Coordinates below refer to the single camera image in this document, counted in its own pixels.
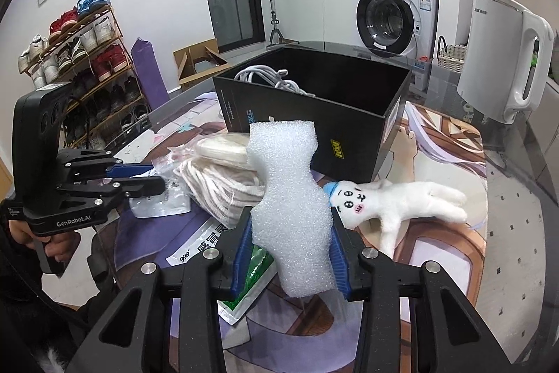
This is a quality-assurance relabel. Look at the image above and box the green white medicine packet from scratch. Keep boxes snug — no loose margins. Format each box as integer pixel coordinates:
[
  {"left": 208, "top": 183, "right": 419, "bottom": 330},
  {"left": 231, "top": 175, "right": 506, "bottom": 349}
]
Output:
[{"left": 161, "top": 214, "right": 277, "bottom": 326}]

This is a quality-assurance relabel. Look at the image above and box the bag of white rope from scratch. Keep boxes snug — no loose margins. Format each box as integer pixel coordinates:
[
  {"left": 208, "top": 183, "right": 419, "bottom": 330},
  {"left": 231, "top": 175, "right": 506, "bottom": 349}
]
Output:
[{"left": 173, "top": 157, "right": 265, "bottom": 229}]

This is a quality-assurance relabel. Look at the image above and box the white plush bunny toy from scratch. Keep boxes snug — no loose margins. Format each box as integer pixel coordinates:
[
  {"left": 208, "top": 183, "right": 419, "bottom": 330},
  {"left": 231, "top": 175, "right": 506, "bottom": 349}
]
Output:
[{"left": 323, "top": 180, "right": 467, "bottom": 258}]

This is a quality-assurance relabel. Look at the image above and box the white foam block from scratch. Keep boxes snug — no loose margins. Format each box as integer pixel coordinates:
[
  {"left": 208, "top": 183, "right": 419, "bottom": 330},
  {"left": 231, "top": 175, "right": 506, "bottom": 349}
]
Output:
[{"left": 247, "top": 120, "right": 335, "bottom": 297}]

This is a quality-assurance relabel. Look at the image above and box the bag of white cord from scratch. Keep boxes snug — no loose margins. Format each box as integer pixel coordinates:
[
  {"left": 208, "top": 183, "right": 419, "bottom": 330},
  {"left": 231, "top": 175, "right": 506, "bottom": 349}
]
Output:
[{"left": 193, "top": 132, "right": 254, "bottom": 170}]

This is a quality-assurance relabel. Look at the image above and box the left hand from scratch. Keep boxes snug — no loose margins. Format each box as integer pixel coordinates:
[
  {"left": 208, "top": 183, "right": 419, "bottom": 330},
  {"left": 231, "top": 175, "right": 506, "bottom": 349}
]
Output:
[{"left": 8, "top": 221, "right": 81, "bottom": 263}]

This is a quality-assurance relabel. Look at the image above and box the clear plastic zip bag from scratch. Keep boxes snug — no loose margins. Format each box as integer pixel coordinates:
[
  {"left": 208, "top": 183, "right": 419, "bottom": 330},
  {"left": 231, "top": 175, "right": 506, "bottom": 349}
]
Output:
[{"left": 129, "top": 147, "right": 209, "bottom": 220}]

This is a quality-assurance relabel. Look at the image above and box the anime print table mat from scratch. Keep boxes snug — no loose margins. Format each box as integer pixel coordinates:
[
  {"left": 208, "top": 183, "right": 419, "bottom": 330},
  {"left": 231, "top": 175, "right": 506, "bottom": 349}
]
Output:
[{"left": 93, "top": 99, "right": 488, "bottom": 372}]

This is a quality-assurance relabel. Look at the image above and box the purple yoga mat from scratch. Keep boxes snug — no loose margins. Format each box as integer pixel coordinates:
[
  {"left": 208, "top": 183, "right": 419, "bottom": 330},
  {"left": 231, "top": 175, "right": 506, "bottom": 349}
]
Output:
[{"left": 131, "top": 38, "right": 169, "bottom": 110}]

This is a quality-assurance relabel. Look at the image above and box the wooden shoe rack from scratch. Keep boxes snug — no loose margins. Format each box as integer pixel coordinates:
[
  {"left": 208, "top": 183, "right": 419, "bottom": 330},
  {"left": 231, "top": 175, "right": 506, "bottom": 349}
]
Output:
[{"left": 17, "top": 0, "right": 151, "bottom": 149}]

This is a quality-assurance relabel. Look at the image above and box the open cardboard box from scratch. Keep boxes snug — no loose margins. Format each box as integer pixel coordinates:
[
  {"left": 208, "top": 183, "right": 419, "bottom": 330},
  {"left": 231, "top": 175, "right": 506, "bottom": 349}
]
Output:
[{"left": 173, "top": 38, "right": 230, "bottom": 90}]

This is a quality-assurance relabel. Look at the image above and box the black cardboard box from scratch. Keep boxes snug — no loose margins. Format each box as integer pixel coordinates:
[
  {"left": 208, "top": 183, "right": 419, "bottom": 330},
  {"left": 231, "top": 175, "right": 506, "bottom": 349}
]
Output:
[{"left": 213, "top": 43, "right": 412, "bottom": 183}]

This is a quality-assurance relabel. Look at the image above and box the floor mop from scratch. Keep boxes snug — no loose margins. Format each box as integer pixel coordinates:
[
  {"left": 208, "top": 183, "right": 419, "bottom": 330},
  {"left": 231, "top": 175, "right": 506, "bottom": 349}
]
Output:
[{"left": 268, "top": 0, "right": 285, "bottom": 46}]

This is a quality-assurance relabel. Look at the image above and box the white wicker basket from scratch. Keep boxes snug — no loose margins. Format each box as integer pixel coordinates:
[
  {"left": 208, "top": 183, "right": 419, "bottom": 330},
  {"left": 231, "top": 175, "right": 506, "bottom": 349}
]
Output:
[{"left": 437, "top": 36, "right": 467, "bottom": 73}]

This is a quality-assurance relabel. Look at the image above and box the white electric kettle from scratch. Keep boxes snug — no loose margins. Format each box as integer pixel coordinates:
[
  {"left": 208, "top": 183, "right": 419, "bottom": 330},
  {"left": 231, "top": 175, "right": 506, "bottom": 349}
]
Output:
[{"left": 457, "top": 0, "right": 555, "bottom": 124}]

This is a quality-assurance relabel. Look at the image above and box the white washing machine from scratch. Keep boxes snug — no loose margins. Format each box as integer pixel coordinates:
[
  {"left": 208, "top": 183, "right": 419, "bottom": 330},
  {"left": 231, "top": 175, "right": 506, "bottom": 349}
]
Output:
[{"left": 354, "top": 0, "right": 439, "bottom": 60}]

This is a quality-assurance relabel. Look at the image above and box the white cable in box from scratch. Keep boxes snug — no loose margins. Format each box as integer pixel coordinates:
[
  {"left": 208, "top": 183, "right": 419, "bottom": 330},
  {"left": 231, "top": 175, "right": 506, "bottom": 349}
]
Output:
[{"left": 233, "top": 64, "right": 312, "bottom": 96}]

